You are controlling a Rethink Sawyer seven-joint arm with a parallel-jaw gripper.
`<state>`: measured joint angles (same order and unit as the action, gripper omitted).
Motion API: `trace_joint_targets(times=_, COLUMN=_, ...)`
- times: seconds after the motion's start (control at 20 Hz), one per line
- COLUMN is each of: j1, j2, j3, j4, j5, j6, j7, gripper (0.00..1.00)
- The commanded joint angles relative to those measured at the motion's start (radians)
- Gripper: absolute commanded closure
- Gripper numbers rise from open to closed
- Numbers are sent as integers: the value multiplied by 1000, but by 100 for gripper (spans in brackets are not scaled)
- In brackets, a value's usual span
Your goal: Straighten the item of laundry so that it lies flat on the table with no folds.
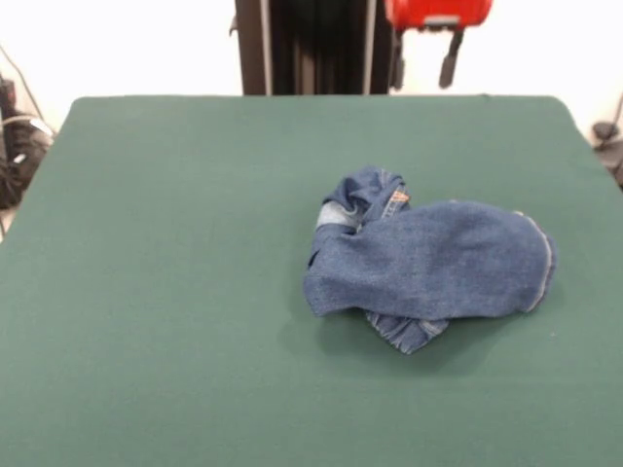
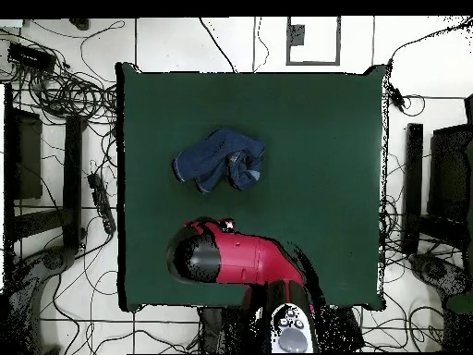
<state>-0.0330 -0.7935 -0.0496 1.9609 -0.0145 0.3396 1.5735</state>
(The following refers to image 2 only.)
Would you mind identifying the blue denim jeans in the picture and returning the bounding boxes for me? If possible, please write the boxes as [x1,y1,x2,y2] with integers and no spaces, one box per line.
[171,127,267,195]

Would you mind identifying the dark green table cloth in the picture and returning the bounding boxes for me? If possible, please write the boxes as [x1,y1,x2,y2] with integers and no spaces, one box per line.
[115,61,388,312]

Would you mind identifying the black power strip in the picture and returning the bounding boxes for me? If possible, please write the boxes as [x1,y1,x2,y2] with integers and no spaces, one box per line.
[87,172,117,235]
[332,306,366,352]

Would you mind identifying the black stand leg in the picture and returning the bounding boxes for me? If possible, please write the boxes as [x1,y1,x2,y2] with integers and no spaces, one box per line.
[6,245,77,352]
[408,252,472,297]

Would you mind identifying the black upright bar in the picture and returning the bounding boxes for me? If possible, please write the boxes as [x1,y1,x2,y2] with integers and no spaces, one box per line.
[402,122,424,256]

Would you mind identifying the small grey square plate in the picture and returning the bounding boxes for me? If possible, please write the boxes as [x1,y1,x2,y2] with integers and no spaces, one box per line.
[287,24,307,46]

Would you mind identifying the black power adapter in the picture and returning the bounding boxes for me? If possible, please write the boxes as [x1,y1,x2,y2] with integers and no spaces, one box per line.
[391,86,406,112]

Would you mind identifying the black panel stand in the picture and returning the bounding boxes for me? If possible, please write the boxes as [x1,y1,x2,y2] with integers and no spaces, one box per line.
[428,93,473,252]

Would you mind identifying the green round object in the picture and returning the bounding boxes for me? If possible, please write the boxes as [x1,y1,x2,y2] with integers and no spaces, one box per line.
[444,293,473,315]

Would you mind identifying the black electronics box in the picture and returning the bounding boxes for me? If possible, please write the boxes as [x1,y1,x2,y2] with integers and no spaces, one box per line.
[6,41,57,74]

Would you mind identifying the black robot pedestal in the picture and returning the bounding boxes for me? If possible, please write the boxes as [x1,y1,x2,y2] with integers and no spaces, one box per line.
[199,306,269,354]

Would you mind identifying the black cable bundle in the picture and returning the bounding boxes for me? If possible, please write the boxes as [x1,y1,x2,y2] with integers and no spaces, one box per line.
[378,147,444,352]

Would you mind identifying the black metal stand frame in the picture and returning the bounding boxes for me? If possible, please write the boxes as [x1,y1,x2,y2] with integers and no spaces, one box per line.
[3,82,84,256]

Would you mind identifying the long black cable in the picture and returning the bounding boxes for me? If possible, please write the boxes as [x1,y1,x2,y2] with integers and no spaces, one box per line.
[199,17,237,73]

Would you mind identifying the grey square floor frame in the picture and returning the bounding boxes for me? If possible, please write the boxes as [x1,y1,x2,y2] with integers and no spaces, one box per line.
[285,16,342,67]

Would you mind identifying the black cable tangle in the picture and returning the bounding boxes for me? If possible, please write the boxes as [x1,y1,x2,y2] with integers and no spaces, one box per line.
[0,27,119,127]

